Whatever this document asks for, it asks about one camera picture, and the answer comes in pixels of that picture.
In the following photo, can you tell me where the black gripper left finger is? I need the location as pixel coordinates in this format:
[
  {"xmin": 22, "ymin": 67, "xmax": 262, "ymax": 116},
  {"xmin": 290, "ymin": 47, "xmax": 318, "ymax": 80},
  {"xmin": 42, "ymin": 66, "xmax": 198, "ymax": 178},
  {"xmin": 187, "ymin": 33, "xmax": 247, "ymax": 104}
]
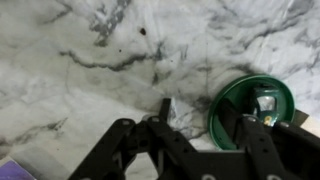
[{"xmin": 68, "ymin": 98, "xmax": 218, "ymax": 180}]

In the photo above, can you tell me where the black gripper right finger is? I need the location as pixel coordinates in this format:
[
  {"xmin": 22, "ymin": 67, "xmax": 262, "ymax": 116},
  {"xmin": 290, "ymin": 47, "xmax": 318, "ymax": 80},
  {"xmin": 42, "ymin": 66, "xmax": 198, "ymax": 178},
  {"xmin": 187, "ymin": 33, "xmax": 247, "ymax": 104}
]
[{"xmin": 219, "ymin": 99, "xmax": 320, "ymax": 180}]

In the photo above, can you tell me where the green round lid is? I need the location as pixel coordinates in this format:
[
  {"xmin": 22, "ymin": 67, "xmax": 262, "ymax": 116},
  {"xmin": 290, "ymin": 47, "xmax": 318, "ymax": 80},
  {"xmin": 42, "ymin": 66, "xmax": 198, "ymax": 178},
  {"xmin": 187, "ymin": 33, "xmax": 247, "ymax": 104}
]
[{"xmin": 207, "ymin": 73, "xmax": 296, "ymax": 151}]

